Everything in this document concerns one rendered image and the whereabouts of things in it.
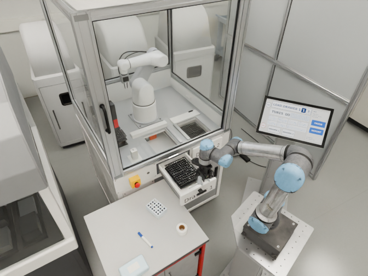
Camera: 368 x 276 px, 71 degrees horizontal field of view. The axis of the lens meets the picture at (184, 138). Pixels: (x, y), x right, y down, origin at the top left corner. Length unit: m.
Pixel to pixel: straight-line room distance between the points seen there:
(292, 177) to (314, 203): 1.98
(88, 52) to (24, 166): 0.56
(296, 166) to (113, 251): 1.16
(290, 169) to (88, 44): 1.03
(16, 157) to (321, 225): 2.64
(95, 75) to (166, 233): 1.04
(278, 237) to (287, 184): 0.59
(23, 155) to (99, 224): 0.83
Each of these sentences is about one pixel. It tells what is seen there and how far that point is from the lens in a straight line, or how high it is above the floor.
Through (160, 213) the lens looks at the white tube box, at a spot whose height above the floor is 0.80.
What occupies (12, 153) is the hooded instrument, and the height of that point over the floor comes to 1.58.
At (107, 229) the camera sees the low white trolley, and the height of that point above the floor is 0.76.
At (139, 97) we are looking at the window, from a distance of 1.53.
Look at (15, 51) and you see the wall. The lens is 4.70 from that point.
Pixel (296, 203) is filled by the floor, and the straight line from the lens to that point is 3.07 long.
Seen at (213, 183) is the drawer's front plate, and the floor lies 0.89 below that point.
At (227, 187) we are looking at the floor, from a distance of 2.99.
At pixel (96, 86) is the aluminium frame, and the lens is 1.39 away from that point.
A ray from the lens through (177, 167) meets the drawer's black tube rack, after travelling 1.91.
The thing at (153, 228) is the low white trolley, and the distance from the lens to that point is 1.79.
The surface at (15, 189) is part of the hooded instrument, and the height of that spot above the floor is 1.43.
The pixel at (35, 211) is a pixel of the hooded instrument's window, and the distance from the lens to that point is 1.45.
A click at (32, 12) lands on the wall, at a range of 4.54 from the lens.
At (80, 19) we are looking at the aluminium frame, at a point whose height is 1.96.
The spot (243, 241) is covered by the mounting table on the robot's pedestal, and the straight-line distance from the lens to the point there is 1.78.
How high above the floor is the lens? 2.30
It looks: 41 degrees down
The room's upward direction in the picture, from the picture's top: 1 degrees clockwise
